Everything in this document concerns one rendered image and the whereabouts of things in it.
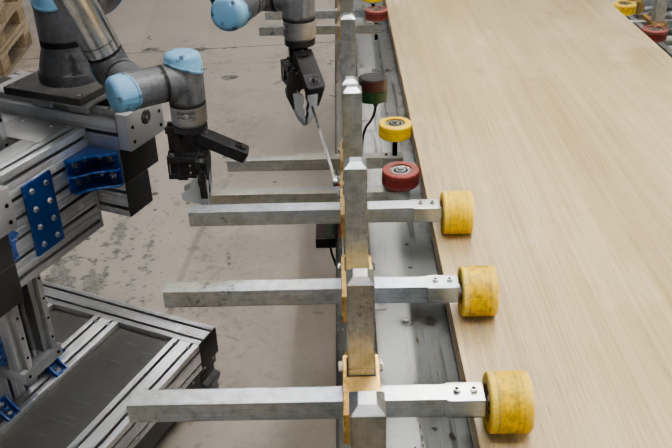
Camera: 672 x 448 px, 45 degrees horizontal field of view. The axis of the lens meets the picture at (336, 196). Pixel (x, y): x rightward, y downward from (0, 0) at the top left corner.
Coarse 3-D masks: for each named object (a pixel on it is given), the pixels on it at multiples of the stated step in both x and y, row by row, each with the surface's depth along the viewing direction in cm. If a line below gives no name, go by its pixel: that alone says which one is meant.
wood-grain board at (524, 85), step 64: (384, 0) 301; (448, 0) 293; (512, 0) 291; (576, 0) 289; (448, 64) 232; (512, 64) 231; (576, 64) 230; (640, 64) 229; (448, 128) 193; (512, 128) 192; (576, 128) 191; (640, 128) 190; (512, 192) 164; (576, 192) 163; (640, 192) 163; (448, 256) 144; (512, 256) 143; (576, 256) 143; (640, 256) 142; (512, 320) 127; (576, 320) 127; (640, 320) 126; (576, 384) 114; (640, 384) 114
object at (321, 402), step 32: (448, 384) 106; (480, 384) 106; (128, 416) 105; (160, 416) 105; (192, 416) 105; (224, 416) 105; (256, 416) 105; (288, 416) 105; (320, 416) 105; (416, 416) 105; (448, 416) 104; (480, 416) 104
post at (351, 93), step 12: (348, 84) 142; (348, 96) 141; (360, 96) 141; (348, 108) 142; (360, 108) 142; (348, 120) 143; (360, 120) 143; (348, 132) 144; (360, 132) 144; (348, 144) 145; (360, 144) 145; (348, 156) 146; (360, 156) 146
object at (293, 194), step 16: (224, 192) 175; (240, 192) 175; (256, 192) 175; (272, 192) 175; (288, 192) 175; (304, 192) 175; (320, 192) 174; (336, 192) 174; (384, 192) 174; (400, 192) 174
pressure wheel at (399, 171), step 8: (384, 168) 173; (392, 168) 174; (400, 168) 172; (408, 168) 174; (416, 168) 173; (384, 176) 172; (392, 176) 170; (400, 176) 170; (408, 176) 170; (416, 176) 171; (384, 184) 173; (392, 184) 171; (400, 184) 170; (408, 184) 171; (416, 184) 172
